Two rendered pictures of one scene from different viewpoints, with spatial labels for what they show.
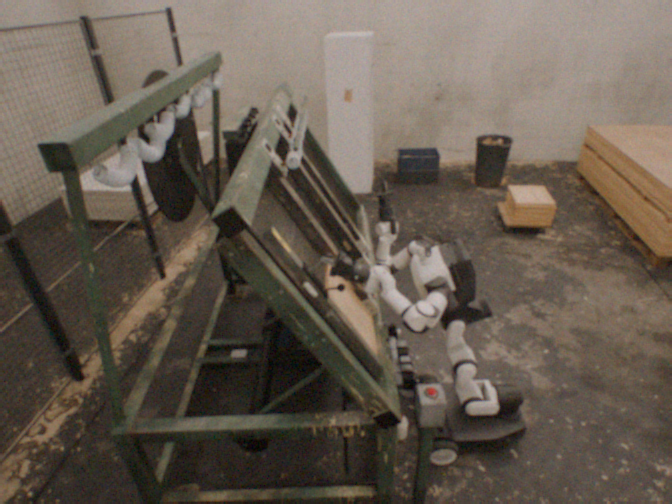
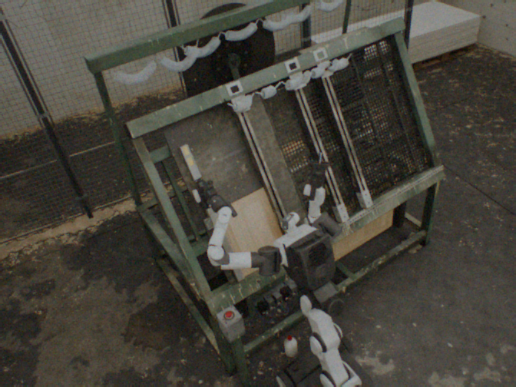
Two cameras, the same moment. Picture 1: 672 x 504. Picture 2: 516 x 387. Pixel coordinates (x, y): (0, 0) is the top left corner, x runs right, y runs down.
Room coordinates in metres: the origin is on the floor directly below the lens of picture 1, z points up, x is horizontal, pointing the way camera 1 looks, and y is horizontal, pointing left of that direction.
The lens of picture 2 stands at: (0.80, -1.98, 3.20)
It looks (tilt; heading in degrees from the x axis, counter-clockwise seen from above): 40 degrees down; 61
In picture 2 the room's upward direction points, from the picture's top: 8 degrees counter-clockwise
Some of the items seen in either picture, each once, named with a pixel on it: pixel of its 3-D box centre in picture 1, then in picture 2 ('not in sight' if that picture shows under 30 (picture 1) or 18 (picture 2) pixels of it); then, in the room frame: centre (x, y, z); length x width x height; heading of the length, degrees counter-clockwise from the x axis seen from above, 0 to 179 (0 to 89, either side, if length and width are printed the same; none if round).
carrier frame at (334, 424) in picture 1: (282, 331); (289, 224); (2.40, 0.42, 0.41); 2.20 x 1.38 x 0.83; 0
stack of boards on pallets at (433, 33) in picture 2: (150, 174); (392, 44); (6.16, 2.72, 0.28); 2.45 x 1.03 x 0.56; 171
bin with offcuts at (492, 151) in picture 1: (490, 161); not in sight; (5.95, -2.32, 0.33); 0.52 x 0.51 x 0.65; 171
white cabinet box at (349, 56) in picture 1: (351, 116); not in sight; (6.08, -0.31, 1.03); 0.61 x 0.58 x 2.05; 171
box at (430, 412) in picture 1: (429, 405); (231, 324); (1.35, -0.42, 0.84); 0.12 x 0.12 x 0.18; 0
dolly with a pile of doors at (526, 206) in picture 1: (523, 208); not in sight; (4.65, -2.30, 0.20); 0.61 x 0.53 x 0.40; 171
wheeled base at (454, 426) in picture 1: (471, 406); (336, 383); (1.84, -0.85, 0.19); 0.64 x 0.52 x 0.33; 89
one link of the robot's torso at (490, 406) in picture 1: (478, 397); (339, 380); (1.84, -0.88, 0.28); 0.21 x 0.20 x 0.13; 89
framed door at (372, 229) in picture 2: not in sight; (354, 225); (2.75, -0.04, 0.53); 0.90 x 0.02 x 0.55; 0
